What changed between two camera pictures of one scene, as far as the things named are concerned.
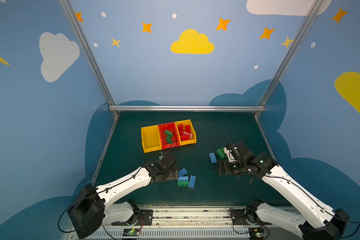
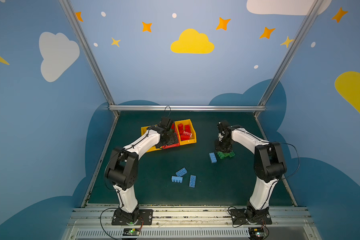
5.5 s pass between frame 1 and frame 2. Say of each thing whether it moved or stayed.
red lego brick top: stayed
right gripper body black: moved
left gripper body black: moved
